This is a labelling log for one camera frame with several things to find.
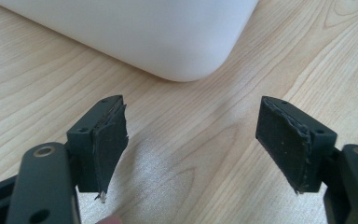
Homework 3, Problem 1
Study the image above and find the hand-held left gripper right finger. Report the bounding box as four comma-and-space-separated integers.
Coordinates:
255, 95, 338, 195

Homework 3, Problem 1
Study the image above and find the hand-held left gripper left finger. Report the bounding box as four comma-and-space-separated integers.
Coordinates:
66, 94, 130, 203

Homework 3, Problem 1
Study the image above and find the white plastic container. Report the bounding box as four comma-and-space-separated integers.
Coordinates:
0, 0, 260, 83

